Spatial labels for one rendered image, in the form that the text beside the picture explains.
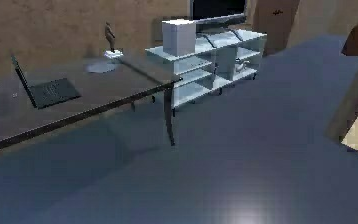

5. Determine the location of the white shelf unit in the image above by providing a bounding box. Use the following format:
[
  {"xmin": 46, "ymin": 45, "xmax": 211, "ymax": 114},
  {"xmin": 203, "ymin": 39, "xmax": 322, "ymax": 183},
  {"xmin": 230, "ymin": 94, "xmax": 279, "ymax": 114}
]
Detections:
[{"xmin": 144, "ymin": 28, "xmax": 268, "ymax": 109}]

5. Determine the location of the white box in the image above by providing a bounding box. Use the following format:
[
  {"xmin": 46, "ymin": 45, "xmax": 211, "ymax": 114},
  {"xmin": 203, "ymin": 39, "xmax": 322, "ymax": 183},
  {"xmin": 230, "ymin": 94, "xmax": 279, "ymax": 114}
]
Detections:
[{"xmin": 161, "ymin": 18, "xmax": 197, "ymax": 57}]

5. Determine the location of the white small object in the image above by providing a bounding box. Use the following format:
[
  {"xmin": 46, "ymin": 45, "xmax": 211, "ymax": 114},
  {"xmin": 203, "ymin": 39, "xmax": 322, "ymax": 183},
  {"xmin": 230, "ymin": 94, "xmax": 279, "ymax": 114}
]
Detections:
[{"xmin": 235, "ymin": 59, "xmax": 250, "ymax": 72}]

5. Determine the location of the dark brown table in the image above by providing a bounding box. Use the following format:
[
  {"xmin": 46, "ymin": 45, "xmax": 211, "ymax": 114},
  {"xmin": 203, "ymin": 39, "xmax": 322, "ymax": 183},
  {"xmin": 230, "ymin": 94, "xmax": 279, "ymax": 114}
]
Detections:
[{"xmin": 0, "ymin": 48, "xmax": 184, "ymax": 155}]

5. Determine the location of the brown human statue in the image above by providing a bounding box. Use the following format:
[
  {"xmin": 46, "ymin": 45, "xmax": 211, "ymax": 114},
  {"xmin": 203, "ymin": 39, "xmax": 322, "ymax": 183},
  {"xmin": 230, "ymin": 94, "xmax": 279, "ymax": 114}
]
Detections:
[{"xmin": 103, "ymin": 21, "xmax": 124, "ymax": 60}]

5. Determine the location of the black television set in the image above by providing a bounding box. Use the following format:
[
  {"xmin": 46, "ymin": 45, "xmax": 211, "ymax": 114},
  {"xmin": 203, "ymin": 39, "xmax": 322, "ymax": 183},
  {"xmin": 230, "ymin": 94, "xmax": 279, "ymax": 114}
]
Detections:
[{"xmin": 189, "ymin": 0, "xmax": 248, "ymax": 27}]

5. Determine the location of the brown room door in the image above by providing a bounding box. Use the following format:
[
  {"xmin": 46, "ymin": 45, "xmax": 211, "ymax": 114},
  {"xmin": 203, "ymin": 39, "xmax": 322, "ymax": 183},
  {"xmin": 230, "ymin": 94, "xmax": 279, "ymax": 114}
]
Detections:
[{"xmin": 252, "ymin": 0, "xmax": 302, "ymax": 56}]

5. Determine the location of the black laptop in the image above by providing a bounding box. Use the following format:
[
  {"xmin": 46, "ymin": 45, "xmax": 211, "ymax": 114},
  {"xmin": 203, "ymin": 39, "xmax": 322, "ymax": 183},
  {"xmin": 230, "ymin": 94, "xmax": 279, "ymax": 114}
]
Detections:
[{"xmin": 10, "ymin": 53, "xmax": 82, "ymax": 110}]

